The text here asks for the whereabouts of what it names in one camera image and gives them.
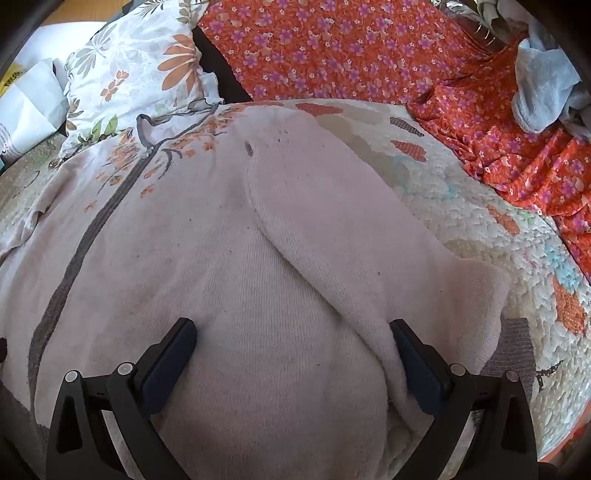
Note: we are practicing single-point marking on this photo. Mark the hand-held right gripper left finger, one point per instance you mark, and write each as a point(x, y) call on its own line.
point(166, 369)

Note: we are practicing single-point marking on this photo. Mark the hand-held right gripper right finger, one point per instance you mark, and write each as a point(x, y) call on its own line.
point(415, 369)

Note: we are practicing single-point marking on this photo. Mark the pink knit sweater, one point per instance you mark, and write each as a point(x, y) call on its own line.
point(231, 277)

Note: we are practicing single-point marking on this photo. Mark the quilted patchwork bedspread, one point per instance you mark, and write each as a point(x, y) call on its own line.
point(461, 207)

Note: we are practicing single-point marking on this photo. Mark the white plastic bag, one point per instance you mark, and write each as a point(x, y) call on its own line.
point(27, 106)

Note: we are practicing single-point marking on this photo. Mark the floral white pillow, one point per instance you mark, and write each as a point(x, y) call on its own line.
point(138, 69)

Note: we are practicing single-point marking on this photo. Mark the light blue cloth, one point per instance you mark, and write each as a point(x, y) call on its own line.
point(540, 78)

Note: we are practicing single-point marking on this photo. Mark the orange floral sheet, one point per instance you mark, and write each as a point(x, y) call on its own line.
point(346, 55)

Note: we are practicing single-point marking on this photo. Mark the yellow plastic bag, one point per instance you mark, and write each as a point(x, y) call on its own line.
point(9, 78)

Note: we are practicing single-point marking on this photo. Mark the grey white cloth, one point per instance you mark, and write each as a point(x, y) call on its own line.
point(503, 11)

